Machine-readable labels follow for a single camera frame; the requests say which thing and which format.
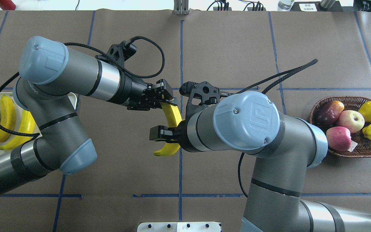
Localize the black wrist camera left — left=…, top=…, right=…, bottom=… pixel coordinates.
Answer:
left=95, top=41, right=137, bottom=67

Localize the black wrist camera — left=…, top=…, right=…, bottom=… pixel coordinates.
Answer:
left=179, top=81, right=221, bottom=121
left=95, top=41, right=137, bottom=67

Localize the brown wicker basket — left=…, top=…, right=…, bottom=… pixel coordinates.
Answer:
left=309, top=96, right=371, bottom=158

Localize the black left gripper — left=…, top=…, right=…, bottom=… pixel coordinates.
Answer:
left=116, top=74, right=178, bottom=111

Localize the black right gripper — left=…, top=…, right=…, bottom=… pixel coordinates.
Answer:
left=149, top=119, right=194, bottom=152

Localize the clear water bottle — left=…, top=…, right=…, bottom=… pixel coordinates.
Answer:
left=277, top=0, right=295, bottom=11

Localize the aluminium frame post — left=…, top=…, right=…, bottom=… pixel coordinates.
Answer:
left=173, top=0, right=189, bottom=15

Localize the dark red mango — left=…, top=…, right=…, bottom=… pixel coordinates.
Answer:
left=316, top=101, right=345, bottom=125

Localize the red cylinder bottle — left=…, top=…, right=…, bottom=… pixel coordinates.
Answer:
left=0, top=0, right=16, bottom=11

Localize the black power strip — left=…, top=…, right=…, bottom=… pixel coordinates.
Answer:
left=207, top=0, right=266, bottom=11

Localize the pale pink apple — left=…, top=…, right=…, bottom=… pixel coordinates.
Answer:
left=335, top=110, right=365, bottom=133

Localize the yellow banana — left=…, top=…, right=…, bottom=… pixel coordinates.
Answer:
left=153, top=102, right=182, bottom=157
left=0, top=110, right=36, bottom=151
left=0, top=95, right=16, bottom=143

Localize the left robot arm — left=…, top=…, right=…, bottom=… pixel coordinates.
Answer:
left=0, top=36, right=182, bottom=195

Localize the yellow banana front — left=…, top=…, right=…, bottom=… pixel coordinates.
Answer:
left=0, top=95, right=16, bottom=143

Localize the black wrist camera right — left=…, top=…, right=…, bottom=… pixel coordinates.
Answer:
left=179, top=81, right=221, bottom=121

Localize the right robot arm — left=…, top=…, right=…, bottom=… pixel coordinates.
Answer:
left=150, top=90, right=371, bottom=232

